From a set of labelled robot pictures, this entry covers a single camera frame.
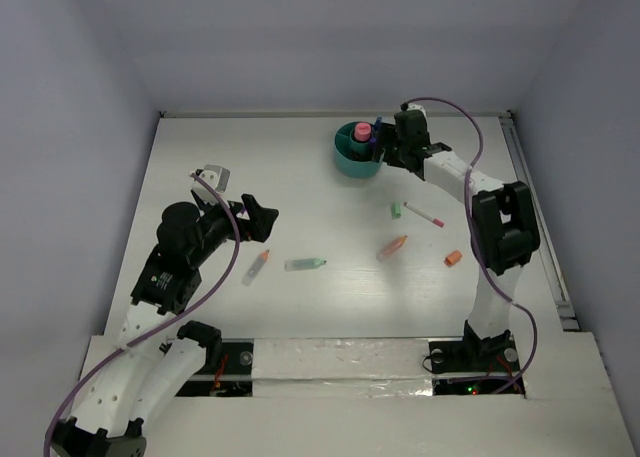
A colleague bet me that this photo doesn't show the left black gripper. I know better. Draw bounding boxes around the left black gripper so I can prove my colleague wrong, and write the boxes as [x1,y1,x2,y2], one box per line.
[189,193,277,267]

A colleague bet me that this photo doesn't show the pink capped bottle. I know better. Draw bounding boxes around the pink capped bottle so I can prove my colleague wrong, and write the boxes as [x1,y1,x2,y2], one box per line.
[349,122,372,156]

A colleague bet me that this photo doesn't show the teal round pen holder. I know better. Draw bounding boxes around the teal round pen holder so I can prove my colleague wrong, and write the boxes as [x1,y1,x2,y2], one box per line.
[333,122,382,179]

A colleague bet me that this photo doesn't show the pink white marker pen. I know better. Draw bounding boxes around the pink white marker pen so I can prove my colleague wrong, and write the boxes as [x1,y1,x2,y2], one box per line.
[404,202,444,228]

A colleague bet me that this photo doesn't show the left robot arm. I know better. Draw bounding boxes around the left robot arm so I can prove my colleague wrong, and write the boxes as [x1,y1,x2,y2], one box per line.
[44,194,279,456]

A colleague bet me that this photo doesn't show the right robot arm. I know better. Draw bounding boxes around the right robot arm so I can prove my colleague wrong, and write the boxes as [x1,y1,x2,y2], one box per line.
[374,104,540,369]

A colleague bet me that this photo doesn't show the blue spray bottle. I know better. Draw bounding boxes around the blue spray bottle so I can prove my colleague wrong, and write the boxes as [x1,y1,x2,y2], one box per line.
[369,116,383,162]

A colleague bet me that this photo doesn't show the clear orange tip pencil case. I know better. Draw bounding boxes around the clear orange tip pencil case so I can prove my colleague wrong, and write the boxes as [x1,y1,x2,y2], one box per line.
[241,249,270,286]

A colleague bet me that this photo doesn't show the green pencil shaped case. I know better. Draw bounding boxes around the green pencil shaped case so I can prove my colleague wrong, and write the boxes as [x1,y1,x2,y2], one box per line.
[284,258,327,271]

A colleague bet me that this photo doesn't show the green eraser cap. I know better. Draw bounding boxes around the green eraser cap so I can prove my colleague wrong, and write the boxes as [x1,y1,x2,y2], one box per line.
[390,202,402,220]

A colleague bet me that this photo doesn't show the orange pencil shaped case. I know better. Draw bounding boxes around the orange pencil shaped case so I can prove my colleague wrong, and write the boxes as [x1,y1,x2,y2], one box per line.
[376,235,408,262]

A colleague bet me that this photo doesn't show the orange eraser cap right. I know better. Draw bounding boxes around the orange eraser cap right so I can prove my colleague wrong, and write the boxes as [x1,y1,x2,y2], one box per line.
[444,250,462,267]

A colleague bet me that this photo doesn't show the white foil front board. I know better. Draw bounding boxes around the white foil front board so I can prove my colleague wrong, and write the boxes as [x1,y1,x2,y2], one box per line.
[251,338,433,398]

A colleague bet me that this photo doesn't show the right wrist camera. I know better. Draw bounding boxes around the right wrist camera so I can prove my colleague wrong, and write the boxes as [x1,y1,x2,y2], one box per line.
[400,103,427,121]

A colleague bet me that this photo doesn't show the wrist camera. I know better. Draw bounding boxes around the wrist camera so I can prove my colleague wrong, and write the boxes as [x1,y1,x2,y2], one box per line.
[400,103,427,121]
[191,164,231,203]

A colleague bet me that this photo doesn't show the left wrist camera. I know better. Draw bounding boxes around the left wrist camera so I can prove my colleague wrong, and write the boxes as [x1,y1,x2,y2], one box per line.
[191,164,231,203]

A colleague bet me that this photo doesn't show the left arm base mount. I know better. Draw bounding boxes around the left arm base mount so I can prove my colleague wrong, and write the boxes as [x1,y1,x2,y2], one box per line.
[176,320,254,397]

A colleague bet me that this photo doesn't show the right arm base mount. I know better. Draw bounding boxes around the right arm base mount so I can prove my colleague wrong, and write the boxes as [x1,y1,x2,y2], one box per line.
[421,322,526,396]

